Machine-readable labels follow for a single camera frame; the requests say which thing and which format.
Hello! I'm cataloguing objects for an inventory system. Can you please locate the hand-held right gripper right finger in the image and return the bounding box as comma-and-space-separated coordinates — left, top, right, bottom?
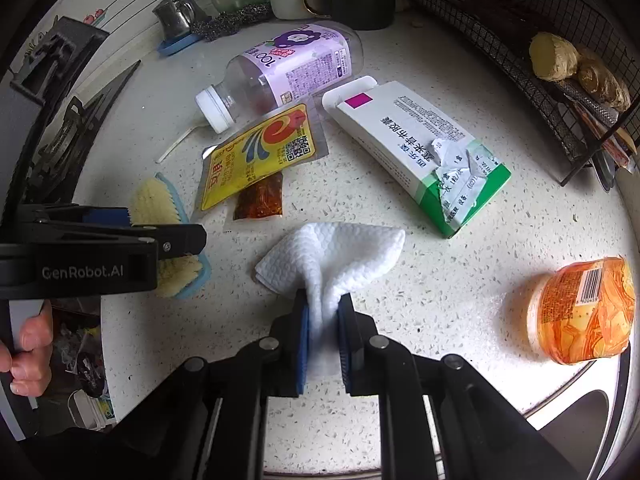
336, 292, 581, 480

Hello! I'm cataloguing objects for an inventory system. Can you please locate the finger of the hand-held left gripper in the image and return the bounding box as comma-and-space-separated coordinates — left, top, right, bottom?
30, 222, 208, 263
20, 204, 133, 228

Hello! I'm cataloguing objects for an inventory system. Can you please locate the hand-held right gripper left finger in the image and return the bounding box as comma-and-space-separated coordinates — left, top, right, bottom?
117, 287, 311, 480

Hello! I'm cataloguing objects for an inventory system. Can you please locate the white wipe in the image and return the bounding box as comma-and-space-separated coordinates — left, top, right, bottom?
254, 221, 406, 378

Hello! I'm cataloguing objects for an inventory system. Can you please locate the yellow foil packet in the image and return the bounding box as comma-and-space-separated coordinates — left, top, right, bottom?
192, 102, 330, 223

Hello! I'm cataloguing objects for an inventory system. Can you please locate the person's left hand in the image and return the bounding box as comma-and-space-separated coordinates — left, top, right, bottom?
0, 302, 53, 395

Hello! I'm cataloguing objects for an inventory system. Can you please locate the brown sauce packet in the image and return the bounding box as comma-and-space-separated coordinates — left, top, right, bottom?
232, 172, 285, 221

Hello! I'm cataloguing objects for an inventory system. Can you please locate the black glass gas stove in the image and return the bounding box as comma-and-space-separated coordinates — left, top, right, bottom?
25, 57, 143, 206

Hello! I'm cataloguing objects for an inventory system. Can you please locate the white plastic spoon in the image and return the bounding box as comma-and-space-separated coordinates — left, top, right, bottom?
155, 122, 208, 164

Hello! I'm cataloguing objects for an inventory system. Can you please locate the blue saucer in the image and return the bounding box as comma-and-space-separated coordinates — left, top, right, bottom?
156, 27, 201, 57

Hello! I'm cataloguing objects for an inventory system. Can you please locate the white green medicine box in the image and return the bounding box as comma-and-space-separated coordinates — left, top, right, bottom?
321, 76, 512, 239

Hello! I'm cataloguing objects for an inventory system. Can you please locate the steel teapot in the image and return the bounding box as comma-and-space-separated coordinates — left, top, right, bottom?
152, 0, 208, 43

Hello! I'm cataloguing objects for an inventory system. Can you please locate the purple label plastic bottle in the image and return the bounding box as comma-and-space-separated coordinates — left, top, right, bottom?
195, 23, 365, 135

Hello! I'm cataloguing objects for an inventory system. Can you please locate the steel wool scrubber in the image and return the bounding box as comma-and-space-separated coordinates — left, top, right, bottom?
192, 4, 275, 41

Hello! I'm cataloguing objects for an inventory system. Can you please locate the orange jelly cup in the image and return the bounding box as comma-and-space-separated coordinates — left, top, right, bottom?
526, 256, 636, 366

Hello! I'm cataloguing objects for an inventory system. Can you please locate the red seasoning packet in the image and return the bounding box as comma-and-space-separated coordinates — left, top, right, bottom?
575, 102, 640, 173

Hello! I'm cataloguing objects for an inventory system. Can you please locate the dried chili bag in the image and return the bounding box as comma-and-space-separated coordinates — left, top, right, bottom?
462, 0, 556, 41

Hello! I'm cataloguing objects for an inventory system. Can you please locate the black wire rack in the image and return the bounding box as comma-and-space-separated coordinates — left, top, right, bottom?
400, 0, 640, 188

